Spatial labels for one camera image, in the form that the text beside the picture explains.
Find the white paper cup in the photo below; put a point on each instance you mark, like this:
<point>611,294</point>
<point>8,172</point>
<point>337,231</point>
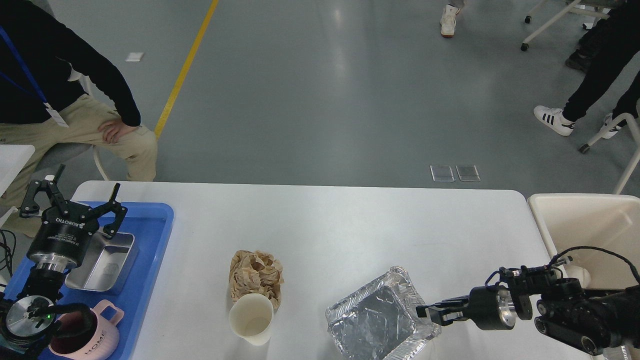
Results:
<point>251,318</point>

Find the beige plastic bin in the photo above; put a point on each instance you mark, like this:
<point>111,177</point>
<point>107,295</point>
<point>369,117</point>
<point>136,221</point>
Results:
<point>601,225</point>

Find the left floor plate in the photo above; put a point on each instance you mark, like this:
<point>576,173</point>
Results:
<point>442,173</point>

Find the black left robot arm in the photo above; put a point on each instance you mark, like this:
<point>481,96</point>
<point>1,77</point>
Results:
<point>35,317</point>

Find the small white side table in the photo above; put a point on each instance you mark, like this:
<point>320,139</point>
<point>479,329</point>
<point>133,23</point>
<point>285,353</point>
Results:
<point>13,159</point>

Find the person in black shoes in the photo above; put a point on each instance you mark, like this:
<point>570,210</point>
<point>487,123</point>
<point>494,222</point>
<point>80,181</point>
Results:
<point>588,46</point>

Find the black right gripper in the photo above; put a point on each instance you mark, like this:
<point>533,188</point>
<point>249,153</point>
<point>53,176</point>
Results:
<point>489,307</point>

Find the aluminium foil container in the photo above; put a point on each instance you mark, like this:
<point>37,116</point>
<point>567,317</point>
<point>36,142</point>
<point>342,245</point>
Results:
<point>379,321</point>

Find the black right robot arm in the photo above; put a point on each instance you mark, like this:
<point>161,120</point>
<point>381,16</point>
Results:
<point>589,320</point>

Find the white paper scrap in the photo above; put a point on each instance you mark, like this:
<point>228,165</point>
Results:
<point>134,57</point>

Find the white object in bin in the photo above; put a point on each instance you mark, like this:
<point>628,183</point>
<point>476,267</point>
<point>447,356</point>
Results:
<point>579,273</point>

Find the white rolling chair frame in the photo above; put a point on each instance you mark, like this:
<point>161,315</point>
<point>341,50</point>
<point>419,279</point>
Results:
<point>596,9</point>

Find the person with striped sneakers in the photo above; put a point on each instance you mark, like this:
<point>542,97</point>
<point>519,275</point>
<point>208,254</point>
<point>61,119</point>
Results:
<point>617,50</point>

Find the blue plastic tray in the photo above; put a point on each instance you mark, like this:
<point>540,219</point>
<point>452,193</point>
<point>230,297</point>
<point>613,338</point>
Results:
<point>150,223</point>

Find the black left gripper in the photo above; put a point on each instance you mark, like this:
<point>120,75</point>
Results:
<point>62,235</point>

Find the crumpled brown paper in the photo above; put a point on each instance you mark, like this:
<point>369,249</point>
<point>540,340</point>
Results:
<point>256,272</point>

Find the right floor plate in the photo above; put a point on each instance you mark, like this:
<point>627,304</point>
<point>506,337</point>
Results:
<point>468,173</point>

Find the person in black sweater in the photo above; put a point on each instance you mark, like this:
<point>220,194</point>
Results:
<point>56,88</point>

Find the stainless steel tray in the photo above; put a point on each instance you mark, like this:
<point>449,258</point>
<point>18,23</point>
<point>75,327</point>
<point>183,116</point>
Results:
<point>107,264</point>

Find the floor plate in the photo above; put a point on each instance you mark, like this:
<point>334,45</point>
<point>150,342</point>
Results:
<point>442,173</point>
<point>468,173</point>

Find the pink mug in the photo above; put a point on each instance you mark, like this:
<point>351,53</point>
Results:
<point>97,343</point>

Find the white chair leg right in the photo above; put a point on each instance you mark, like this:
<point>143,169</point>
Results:
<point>632,125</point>

